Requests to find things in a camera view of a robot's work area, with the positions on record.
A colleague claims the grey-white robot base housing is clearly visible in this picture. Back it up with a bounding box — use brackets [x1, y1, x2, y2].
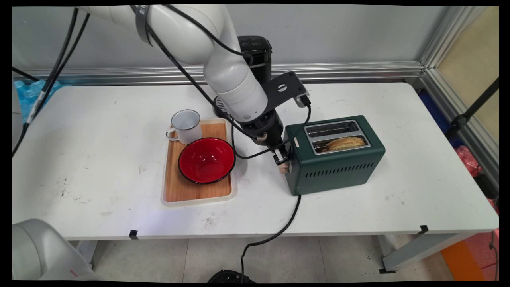
[12, 219, 101, 281]

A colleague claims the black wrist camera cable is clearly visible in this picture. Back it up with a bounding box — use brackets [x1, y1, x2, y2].
[130, 5, 312, 160]

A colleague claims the white enamel mug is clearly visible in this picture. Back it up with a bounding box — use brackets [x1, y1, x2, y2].
[166, 110, 202, 145]

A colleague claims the black wrist camera mount plate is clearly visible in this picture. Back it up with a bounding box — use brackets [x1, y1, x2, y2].
[262, 71, 311, 109]

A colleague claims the orange floor block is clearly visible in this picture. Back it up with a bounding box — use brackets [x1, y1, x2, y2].
[440, 239, 485, 281]

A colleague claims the black single-serve coffee machine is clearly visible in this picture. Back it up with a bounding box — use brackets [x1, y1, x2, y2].
[213, 36, 273, 119]

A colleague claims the grey metal table leg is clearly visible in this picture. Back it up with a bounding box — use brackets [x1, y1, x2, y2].
[378, 233, 475, 274]

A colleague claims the blue plastic wrap bundle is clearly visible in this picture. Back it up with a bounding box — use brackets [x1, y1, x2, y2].
[14, 79, 63, 124]

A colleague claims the black tripod stand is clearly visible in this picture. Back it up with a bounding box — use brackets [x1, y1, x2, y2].
[444, 78, 499, 138]

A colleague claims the wooden tray with cream rim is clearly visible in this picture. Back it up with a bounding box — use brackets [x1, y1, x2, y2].
[161, 118, 238, 206]

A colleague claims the red bowl with black rim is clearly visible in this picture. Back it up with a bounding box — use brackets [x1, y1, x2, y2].
[178, 137, 236, 185]

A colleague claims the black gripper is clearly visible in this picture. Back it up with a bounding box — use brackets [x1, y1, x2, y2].
[240, 109, 290, 166]

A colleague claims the black round floor object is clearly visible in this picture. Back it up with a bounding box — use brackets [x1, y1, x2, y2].
[207, 270, 256, 283]

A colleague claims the toasted bread slice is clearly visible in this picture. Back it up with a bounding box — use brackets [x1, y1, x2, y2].
[325, 136, 367, 152]

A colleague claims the aluminium frame rail slanted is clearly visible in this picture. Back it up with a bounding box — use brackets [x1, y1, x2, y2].
[418, 6, 499, 186]

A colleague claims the pink plastic bag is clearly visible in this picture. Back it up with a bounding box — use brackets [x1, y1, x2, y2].
[455, 145, 483, 178]

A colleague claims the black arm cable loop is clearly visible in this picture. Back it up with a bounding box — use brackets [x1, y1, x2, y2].
[162, 5, 255, 67]

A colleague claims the black toaster power cable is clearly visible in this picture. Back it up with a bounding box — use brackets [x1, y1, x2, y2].
[240, 194, 301, 280]

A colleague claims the green two-slot toaster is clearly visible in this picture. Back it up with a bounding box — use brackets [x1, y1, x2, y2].
[278, 115, 386, 196]

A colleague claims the black hanging robot cable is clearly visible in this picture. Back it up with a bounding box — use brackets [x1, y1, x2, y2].
[40, 7, 79, 96]
[12, 12, 91, 158]

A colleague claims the aluminium frame rail horizontal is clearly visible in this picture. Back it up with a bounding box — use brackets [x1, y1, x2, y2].
[12, 61, 425, 85]

